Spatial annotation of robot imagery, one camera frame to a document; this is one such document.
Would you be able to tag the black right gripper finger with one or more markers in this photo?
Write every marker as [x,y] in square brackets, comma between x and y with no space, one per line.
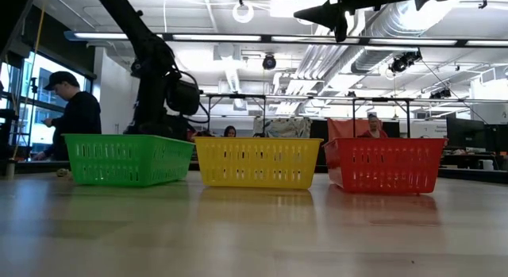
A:
[325,15]

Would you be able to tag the small pale skull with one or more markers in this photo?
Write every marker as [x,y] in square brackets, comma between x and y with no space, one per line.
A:
[63,172]

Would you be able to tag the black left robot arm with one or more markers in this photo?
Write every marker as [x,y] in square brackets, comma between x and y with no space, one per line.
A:
[152,70]

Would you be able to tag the black ceiling spotlight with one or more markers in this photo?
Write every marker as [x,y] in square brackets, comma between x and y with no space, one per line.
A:
[405,62]

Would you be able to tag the orange cloth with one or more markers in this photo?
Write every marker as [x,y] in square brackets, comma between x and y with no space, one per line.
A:
[345,128]

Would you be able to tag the patterned cloth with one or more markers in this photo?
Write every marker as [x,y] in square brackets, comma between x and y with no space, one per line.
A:
[283,128]

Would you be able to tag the person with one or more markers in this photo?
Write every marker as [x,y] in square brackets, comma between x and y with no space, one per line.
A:
[230,132]
[79,118]
[373,130]

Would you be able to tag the red plastic basket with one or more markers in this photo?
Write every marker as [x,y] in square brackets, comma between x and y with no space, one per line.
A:
[385,166]

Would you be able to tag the black computer monitor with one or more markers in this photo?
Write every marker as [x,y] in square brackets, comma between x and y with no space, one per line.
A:
[464,134]

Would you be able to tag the yellow plastic basket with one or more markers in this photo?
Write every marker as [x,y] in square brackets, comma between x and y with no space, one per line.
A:
[258,164]

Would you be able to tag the white cup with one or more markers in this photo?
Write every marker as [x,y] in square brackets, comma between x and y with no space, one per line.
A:
[486,165]

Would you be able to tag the green plastic basket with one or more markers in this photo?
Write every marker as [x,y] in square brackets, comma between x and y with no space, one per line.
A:
[127,162]

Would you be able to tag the black overhead camera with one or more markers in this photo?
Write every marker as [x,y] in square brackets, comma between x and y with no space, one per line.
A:
[269,62]

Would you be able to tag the black station frame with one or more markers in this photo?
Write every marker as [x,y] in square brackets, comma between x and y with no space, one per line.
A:
[236,95]
[381,98]

